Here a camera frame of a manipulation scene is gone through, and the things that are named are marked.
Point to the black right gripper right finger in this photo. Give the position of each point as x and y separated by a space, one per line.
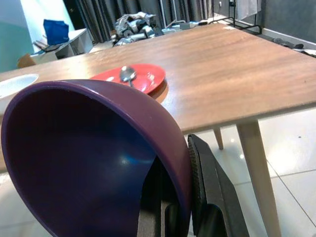
212 187

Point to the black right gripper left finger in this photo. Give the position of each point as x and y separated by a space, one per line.
163 197

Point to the purple bowl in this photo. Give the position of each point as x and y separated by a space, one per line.
81 158

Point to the light wooden table leg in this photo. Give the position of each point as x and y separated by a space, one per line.
259 172
218 138

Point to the red plate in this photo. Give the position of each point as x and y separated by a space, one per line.
148 76

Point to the shiny metal spoon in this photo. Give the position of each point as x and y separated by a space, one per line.
127 72

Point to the black metal rack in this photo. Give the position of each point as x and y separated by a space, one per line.
247 26

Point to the white power strip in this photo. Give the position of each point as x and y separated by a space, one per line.
195 23

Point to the pile of clothes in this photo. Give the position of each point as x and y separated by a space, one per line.
135 27

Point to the white shelf unit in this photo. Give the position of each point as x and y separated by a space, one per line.
74 43

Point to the grey hanging cloth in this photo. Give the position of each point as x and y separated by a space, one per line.
247 8

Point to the white bowl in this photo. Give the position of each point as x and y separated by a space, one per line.
12 86

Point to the grey curtain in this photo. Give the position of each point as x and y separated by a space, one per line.
111 12

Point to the small cardboard box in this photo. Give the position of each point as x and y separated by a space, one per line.
26 60

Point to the blue bag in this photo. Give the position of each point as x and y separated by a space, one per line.
56 32

